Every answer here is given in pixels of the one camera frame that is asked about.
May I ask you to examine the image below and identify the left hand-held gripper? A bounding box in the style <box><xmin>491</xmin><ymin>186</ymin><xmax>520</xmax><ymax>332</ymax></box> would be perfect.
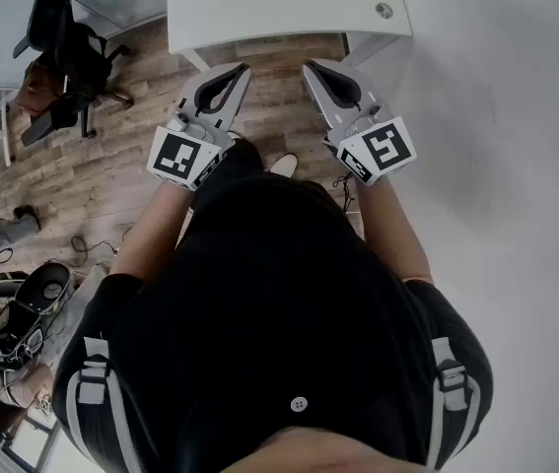
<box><xmin>146</xmin><ymin>62</ymin><xmax>252</xmax><ymax>192</ymax></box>

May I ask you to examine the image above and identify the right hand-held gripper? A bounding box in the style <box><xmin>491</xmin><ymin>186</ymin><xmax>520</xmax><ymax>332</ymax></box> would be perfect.
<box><xmin>302</xmin><ymin>58</ymin><xmax>418</xmax><ymax>187</ymax></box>

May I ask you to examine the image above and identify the person's right forearm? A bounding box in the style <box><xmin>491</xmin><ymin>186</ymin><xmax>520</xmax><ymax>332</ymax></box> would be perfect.
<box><xmin>355</xmin><ymin>179</ymin><xmax>436</xmax><ymax>285</ymax></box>

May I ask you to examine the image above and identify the person's left forearm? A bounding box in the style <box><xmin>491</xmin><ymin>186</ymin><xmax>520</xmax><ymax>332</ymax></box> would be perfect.
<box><xmin>109</xmin><ymin>179</ymin><xmax>201</xmax><ymax>285</ymax></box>

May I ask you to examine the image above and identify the black office chair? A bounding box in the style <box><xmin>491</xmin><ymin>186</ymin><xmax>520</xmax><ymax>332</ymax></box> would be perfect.
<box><xmin>12</xmin><ymin>0</ymin><xmax>135</xmax><ymax>147</ymax></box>

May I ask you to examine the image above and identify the brown bag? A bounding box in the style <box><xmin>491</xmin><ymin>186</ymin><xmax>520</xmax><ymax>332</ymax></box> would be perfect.
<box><xmin>14</xmin><ymin>60</ymin><xmax>71</xmax><ymax>117</ymax></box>

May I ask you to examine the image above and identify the person's black shirt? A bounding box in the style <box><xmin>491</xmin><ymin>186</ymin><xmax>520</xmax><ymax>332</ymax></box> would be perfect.
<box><xmin>51</xmin><ymin>138</ymin><xmax>495</xmax><ymax>473</ymax></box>

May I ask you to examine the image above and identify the cluttered equipment pile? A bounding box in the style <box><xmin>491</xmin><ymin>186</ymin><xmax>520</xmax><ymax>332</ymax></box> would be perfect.
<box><xmin>0</xmin><ymin>248</ymin><xmax>74</xmax><ymax>442</ymax></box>

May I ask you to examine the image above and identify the person's bare chest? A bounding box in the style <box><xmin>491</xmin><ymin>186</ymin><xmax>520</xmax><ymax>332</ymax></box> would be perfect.
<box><xmin>219</xmin><ymin>426</ymin><xmax>438</xmax><ymax>473</ymax></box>

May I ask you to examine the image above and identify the black framed white board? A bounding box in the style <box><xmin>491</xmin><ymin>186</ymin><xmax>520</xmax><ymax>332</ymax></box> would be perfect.
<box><xmin>0</xmin><ymin>414</ymin><xmax>63</xmax><ymax>472</ymax></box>

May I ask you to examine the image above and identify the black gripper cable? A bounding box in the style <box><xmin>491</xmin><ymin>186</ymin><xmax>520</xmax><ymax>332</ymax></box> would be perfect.
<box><xmin>332</xmin><ymin>172</ymin><xmax>359</xmax><ymax>214</ymax></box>

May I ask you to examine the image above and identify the black floor cable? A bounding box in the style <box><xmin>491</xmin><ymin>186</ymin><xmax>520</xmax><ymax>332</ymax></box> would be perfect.
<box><xmin>70</xmin><ymin>234</ymin><xmax>122</xmax><ymax>258</ymax></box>

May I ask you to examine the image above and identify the grey right shoulder strap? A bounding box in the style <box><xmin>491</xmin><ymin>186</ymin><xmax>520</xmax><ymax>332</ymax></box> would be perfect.
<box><xmin>424</xmin><ymin>336</ymin><xmax>482</xmax><ymax>470</ymax></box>

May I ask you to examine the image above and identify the grey shoulder strap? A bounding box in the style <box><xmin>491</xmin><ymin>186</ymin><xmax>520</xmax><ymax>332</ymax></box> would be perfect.
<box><xmin>424</xmin><ymin>336</ymin><xmax>482</xmax><ymax>470</ymax></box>
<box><xmin>69</xmin><ymin>335</ymin><xmax>142</xmax><ymax>473</ymax></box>

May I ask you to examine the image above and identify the grey left shoulder strap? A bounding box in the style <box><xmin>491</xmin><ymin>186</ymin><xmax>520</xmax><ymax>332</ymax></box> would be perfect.
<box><xmin>69</xmin><ymin>335</ymin><xmax>142</xmax><ymax>473</ymax></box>

